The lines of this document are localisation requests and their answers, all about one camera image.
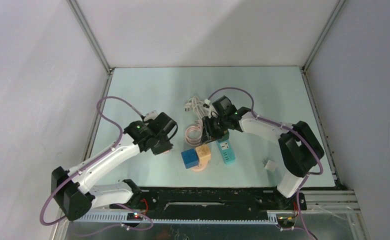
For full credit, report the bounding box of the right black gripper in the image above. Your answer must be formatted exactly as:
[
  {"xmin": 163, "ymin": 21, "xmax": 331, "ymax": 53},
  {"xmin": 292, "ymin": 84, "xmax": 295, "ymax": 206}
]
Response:
[{"xmin": 200, "ymin": 115, "xmax": 229, "ymax": 144}]

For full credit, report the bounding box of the teal power strip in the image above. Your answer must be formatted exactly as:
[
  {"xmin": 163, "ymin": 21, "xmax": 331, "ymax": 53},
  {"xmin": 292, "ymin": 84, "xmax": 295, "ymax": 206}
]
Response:
[{"xmin": 216, "ymin": 139, "xmax": 236, "ymax": 165}]

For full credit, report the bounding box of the yellow cube plug adapter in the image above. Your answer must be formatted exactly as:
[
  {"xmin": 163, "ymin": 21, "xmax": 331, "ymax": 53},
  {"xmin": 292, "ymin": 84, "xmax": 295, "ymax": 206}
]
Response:
[{"xmin": 195, "ymin": 144, "xmax": 212, "ymax": 164}]

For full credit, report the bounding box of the blue cube plug adapter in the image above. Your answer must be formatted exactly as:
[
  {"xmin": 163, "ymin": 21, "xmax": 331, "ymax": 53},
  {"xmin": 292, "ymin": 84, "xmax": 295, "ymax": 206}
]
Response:
[{"xmin": 181, "ymin": 148, "xmax": 199, "ymax": 169}]

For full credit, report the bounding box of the pink round power socket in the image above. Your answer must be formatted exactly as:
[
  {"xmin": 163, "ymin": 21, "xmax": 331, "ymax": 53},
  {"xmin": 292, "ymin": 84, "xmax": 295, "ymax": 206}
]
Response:
[{"xmin": 190, "ymin": 156, "xmax": 212, "ymax": 172}]

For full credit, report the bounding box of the small white plug adapter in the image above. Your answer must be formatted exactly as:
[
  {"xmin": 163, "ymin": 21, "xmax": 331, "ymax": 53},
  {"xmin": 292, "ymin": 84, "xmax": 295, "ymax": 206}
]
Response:
[{"xmin": 263, "ymin": 159, "xmax": 278, "ymax": 172}]

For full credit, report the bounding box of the green cube plug adapter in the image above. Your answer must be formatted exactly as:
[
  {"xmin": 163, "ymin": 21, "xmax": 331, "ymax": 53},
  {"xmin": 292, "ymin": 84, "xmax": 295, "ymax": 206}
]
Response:
[{"xmin": 220, "ymin": 132, "xmax": 230, "ymax": 142}]

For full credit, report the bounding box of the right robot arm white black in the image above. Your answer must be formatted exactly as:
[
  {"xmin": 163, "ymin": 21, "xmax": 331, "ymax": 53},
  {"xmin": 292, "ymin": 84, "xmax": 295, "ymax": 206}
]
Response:
[{"xmin": 200, "ymin": 96, "xmax": 325, "ymax": 209}]

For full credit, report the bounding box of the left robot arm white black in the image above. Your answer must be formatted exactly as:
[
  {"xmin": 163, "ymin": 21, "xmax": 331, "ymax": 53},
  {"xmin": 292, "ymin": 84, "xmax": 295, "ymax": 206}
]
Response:
[{"xmin": 51, "ymin": 111, "xmax": 178, "ymax": 221}]

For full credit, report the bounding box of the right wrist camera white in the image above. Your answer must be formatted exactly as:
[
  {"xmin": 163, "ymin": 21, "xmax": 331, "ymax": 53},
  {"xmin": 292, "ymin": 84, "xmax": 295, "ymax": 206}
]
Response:
[{"xmin": 203, "ymin": 99, "xmax": 217, "ymax": 118}]

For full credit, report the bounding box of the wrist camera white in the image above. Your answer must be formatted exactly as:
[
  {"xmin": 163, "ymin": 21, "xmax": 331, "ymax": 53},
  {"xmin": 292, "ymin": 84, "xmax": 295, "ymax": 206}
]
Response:
[
  {"xmin": 203, "ymin": 99, "xmax": 217, "ymax": 118},
  {"xmin": 143, "ymin": 110, "xmax": 159, "ymax": 122}
]

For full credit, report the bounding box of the white coiled power cord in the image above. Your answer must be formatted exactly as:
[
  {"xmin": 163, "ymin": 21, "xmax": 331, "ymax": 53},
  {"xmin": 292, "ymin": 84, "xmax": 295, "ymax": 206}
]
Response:
[{"xmin": 184, "ymin": 96, "xmax": 212, "ymax": 120}]

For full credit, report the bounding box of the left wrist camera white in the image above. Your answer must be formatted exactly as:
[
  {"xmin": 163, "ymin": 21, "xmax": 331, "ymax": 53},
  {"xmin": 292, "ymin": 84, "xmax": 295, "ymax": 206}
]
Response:
[{"xmin": 143, "ymin": 110, "xmax": 159, "ymax": 122}]

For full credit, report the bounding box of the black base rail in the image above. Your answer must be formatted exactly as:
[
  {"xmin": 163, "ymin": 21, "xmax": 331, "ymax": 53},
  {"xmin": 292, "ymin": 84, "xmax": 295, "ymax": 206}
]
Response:
[{"xmin": 110, "ymin": 187, "xmax": 307, "ymax": 220}]

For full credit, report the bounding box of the grey slotted cable duct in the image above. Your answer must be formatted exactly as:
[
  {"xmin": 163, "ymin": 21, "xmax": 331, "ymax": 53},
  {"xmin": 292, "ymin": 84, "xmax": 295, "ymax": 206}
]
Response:
[{"xmin": 76, "ymin": 211, "xmax": 284, "ymax": 225}]

